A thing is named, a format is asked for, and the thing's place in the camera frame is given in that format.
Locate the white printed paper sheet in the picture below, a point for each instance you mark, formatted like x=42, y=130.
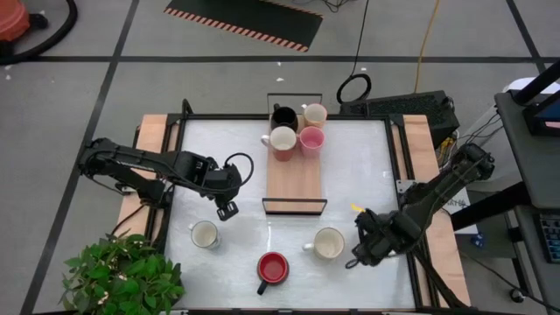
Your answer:
x=461, y=205

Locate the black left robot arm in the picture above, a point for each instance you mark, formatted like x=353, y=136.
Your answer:
x=131, y=157

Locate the small blue object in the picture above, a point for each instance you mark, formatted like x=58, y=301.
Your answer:
x=480, y=241

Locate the white mug pink outside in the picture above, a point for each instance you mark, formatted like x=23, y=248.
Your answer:
x=283, y=137

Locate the peach coffee mug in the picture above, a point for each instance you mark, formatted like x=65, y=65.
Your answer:
x=315, y=114

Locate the yellow tag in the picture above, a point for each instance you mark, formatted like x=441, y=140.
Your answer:
x=356, y=207

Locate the red vacuum cleaner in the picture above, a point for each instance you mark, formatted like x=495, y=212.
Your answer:
x=11, y=19

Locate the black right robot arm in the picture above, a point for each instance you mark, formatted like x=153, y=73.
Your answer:
x=450, y=186

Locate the black hazard-striped floor mat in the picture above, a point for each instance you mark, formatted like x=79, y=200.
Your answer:
x=245, y=17

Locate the black coffee mug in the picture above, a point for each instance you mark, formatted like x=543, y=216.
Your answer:
x=284, y=118

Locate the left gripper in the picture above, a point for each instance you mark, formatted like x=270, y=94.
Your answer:
x=225, y=181

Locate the wooden side board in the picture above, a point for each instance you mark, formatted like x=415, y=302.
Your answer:
x=415, y=144
x=151, y=129

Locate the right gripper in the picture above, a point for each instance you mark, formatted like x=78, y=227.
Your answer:
x=376, y=238

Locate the pink coffee mug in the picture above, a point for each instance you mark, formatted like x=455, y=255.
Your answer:
x=311, y=140

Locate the green leafy plant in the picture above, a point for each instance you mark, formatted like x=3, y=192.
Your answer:
x=122, y=275

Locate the dark grey desk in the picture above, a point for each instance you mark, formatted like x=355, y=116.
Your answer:
x=516, y=131

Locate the small white mug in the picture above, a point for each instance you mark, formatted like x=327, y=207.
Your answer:
x=205, y=235

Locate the black monitor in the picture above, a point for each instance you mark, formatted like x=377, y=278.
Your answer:
x=540, y=122

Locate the black caster wheel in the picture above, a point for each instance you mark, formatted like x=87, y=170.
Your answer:
x=517, y=296

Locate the black equipment box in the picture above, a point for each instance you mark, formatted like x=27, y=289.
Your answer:
x=407, y=107

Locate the white object behind desk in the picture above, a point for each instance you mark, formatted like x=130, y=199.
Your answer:
x=512, y=85

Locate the black table frame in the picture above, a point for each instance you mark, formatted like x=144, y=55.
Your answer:
x=219, y=116

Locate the black keyboard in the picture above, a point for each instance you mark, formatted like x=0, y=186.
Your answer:
x=552, y=236

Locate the cream coffee mug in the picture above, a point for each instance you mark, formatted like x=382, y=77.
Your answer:
x=329, y=243

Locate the wooden shelf black frame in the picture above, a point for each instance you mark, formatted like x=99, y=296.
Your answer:
x=293, y=184

